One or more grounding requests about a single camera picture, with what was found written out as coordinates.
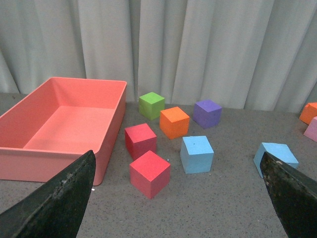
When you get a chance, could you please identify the red foam cube front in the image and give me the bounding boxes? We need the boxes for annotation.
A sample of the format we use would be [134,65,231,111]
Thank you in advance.
[129,151,171,199]

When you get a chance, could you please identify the green foam cube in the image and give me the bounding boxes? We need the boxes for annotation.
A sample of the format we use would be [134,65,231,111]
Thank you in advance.
[139,92,165,120]

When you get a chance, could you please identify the orange foam cube centre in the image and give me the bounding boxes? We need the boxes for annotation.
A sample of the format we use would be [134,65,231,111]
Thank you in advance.
[159,107,190,139]

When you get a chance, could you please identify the pink foam cube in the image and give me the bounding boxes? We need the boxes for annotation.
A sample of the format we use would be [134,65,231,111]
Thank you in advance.
[304,117,317,142]

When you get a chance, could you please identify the purple foam cube far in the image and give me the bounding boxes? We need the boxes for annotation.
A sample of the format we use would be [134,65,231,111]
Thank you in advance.
[193,100,222,129]

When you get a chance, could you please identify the light blue foam cube base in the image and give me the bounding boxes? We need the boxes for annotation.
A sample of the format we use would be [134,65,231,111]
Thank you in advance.
[180,135,214,174]

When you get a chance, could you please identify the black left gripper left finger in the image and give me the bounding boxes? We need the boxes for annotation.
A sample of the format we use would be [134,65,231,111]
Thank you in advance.
[0,150,96,238]

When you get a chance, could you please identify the red foam cube back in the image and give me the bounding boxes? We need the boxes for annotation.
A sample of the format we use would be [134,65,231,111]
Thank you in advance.
[124,123,157,161]

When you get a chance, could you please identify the orange foam cube behind bin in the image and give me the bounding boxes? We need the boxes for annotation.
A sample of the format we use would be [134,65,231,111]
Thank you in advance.
[299,102,317,124]

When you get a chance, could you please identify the grey pleated curtain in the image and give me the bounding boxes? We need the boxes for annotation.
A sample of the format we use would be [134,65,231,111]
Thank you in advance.
[0,0,317,113]

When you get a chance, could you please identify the salmon pink plastic bin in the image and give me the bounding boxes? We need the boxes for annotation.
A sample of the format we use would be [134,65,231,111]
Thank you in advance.
[0,77,127,186]

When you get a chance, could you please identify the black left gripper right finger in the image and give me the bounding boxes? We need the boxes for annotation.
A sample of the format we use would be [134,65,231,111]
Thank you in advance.
[260,152,317,238]

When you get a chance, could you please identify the light blue foam cube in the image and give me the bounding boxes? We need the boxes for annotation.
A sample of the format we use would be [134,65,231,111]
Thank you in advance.
[253,142,299,178]

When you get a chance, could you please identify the red foam cube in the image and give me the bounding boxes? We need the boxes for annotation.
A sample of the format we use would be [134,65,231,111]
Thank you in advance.
[129,151,171,199]
[124,123,157,161]

